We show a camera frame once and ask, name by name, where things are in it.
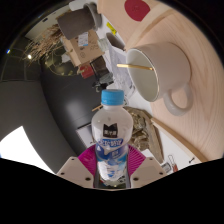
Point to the light wooden slat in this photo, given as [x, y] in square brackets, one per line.
[180, 140]

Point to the long ceiling light strip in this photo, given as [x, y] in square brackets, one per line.
[16, 146]

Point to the gold stirring stick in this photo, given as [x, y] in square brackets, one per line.
[133, 66]

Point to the beige canvas table mat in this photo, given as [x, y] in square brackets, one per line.
[206, 100]

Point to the brown cardboard box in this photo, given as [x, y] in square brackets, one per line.
[83, 50]

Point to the grey pitcher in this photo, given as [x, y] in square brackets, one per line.
[105, 82]

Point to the clear blue-capped drink bottle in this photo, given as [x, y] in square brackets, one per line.
[111, 133]

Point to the grey plant saucer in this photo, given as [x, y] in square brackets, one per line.
[96, 16]

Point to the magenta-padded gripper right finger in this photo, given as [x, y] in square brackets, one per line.
[137, 161]

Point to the white ceramic mug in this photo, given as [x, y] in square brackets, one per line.
[173, 66]

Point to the yellow marker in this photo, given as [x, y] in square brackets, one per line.
[111, 28]

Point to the round ceiling spotlights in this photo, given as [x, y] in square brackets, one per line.
[29, 56]

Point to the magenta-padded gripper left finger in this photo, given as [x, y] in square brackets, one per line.
[87, 161]

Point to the black desk appliance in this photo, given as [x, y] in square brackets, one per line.
[99, 66]

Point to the red box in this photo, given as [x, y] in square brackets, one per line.
[86, 71]

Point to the flat round red coaster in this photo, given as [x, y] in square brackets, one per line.
[136, 9]

